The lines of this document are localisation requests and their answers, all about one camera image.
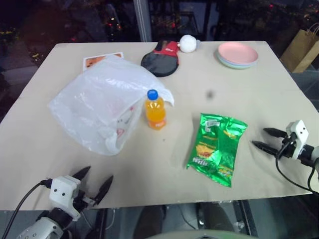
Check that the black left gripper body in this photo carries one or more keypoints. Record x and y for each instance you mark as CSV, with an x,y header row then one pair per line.
x,y
81,199

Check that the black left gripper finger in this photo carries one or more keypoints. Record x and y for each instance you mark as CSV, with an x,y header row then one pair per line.
x,y
81,172
104,190

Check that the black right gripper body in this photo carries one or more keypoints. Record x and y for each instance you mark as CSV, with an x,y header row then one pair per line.
x,y
287,147

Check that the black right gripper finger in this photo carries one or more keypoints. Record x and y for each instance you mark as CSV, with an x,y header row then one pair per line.
x,y
274,132
264,147

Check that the green chips bag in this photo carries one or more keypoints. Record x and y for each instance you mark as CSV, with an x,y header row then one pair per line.
x,y
214,149

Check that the translucent white plastic bag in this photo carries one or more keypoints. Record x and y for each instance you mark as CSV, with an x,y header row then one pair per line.
x,y
99,99

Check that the orange soda bottle blue cap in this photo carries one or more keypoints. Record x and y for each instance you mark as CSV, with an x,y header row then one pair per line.
x,y
155,115

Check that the dark brown rounded shape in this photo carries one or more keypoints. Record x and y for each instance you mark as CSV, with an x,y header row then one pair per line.
x,y
149,219

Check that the light green plastic plate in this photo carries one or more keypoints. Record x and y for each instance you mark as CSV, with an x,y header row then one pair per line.
x,y
236,67

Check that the light blue plastic plate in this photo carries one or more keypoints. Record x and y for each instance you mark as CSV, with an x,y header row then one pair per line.
x,y
225,62

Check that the brown paper bag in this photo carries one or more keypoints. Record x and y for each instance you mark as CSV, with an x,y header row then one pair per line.
x,y
301,49

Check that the pink plastic plate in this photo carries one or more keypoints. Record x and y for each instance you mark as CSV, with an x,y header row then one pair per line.
x,y
236,51

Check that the white orange phone box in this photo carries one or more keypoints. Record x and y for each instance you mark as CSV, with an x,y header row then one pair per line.
x,y
91,61

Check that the white fluffy ball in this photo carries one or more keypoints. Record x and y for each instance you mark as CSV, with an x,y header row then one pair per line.
x,y
188,44

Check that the black red paddle case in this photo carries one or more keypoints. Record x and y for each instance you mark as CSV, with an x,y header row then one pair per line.
x,y
159,65

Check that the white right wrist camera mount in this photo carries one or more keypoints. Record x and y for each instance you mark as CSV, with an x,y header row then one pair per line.
x,y
299,132

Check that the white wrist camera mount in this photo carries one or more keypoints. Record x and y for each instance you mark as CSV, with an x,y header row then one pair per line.
x,y
62,188
299,132

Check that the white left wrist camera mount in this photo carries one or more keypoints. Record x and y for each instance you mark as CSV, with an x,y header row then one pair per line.
x,y
62,188

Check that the grey metal window post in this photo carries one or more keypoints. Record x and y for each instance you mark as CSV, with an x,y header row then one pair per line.
x,y
142,20

